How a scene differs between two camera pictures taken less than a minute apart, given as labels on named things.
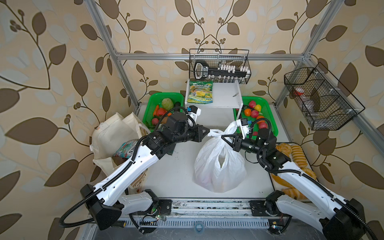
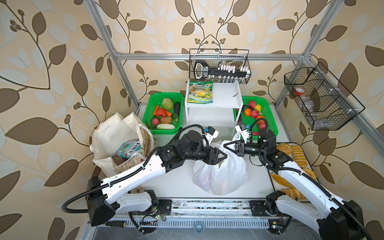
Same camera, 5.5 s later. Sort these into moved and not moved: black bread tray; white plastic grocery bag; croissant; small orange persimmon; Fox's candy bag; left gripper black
Moved: white plastic grocery bag; left gripper black
Not moved: croissant; Fox's candy bag; small orange persimmon; black bread tray
